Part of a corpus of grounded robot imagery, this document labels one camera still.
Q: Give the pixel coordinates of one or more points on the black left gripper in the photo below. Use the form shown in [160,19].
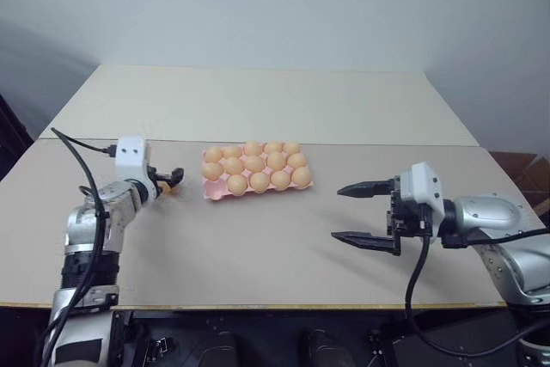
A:
[154,174]

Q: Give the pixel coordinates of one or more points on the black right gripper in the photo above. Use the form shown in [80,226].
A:
[408,221]

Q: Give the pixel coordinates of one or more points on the tan egg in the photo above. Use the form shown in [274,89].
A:
[296,160]
[276,160]
[301,175]
[292,148]
[233,165]
[259,181]
[168,189]
[254,163]
[273,148]
[213,154]
[212,170]
[253,148]
[280,179]
[232,152]
[237,184]

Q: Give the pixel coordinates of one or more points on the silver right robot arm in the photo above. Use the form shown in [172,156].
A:
[490,212]

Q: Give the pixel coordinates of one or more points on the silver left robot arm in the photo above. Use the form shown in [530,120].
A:
[86,221]

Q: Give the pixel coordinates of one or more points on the pink egg tray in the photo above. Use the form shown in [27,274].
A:
[213,190]

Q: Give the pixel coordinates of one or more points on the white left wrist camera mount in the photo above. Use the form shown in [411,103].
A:
[131,156]

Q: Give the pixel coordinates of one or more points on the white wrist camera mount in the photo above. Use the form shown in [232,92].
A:
[131,156]
[419,186]

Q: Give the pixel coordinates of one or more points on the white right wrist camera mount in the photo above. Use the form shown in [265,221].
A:
[419,186]

